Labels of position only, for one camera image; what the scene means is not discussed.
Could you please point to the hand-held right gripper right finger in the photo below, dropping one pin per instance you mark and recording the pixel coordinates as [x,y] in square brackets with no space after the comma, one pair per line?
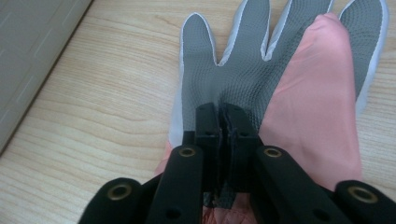
[241,130]

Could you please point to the pink and grey padded glove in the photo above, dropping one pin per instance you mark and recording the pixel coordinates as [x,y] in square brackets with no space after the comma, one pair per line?
[249,68]

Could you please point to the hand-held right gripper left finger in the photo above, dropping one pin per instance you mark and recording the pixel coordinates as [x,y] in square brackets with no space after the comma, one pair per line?
[208,124]

